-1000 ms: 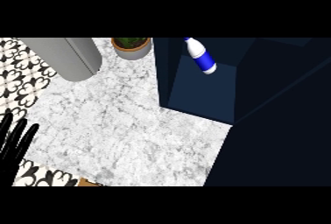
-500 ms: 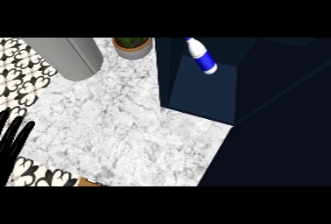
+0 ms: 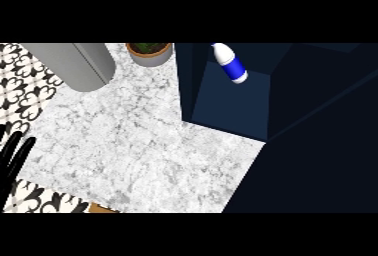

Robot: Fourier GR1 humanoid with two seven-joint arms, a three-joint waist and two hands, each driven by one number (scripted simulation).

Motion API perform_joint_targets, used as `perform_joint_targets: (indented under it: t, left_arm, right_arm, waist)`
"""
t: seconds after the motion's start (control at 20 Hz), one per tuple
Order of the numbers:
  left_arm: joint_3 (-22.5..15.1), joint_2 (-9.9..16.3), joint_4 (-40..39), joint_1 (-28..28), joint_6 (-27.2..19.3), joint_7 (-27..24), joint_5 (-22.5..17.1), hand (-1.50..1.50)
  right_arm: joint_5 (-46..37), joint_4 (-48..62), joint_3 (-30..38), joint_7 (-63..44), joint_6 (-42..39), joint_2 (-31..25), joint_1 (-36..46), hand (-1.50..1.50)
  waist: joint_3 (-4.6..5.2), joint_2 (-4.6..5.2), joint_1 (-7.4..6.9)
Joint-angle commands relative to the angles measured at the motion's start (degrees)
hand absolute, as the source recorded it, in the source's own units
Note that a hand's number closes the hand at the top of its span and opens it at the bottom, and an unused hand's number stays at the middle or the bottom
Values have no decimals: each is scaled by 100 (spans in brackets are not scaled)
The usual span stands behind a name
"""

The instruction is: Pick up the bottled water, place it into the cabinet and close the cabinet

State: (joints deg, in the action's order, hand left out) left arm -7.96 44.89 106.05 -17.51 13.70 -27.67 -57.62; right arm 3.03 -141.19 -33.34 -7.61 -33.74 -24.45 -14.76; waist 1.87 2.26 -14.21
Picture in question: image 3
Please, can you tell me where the potted plant in grey pot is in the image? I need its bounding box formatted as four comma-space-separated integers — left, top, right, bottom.
123, 42, 174, 68

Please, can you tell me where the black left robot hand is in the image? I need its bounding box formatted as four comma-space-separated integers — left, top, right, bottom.
0, 124, 38, 213

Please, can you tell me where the dark blue cabinet door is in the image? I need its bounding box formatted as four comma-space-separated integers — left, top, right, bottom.
221, 71, 378, 214

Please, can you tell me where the white bottle with blue label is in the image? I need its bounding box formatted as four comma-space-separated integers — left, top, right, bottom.
209, 42, 249, 85

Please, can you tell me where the grey rounded appliance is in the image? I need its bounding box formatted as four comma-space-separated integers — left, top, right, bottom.
17, 42, 118, 93

